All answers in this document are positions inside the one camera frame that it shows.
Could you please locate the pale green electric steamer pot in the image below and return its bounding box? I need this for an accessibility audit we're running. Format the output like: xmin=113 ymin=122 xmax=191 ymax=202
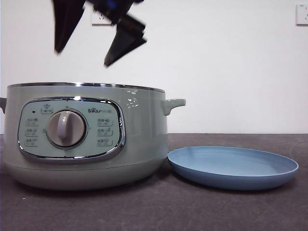
xmin=0 ymin=82 xmax=187 ymax=191

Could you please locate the blue round plate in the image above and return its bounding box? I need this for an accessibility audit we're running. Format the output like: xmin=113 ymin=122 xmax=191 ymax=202
xmin=167 ymin=146 xmax=300 ymax=189

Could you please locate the white wall socket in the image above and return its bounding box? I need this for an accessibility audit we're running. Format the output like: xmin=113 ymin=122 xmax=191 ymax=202
xmin=295 ymin=4 xmax=308 ymax=26
xmin=91 ymin=11 xmax=114 ymax=26

